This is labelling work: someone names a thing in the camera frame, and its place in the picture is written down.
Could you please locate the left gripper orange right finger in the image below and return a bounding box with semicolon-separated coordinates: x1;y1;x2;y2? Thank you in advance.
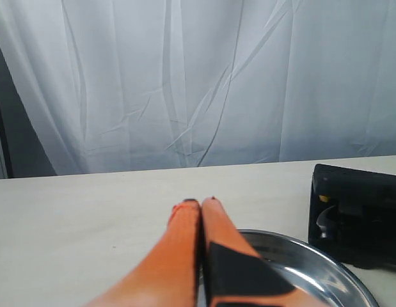
200;196;301;307

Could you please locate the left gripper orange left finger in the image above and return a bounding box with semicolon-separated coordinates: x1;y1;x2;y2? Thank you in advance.
87;199;200;306

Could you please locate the black plastic tool case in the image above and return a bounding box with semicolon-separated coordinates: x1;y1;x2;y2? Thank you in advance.
308;164;396;271

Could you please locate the round stainless steel pan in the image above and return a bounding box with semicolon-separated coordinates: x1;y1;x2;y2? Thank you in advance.
239;229;379;307

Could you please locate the white wrinkled backdrop curtain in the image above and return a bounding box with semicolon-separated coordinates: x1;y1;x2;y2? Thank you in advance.
0;1;396;175

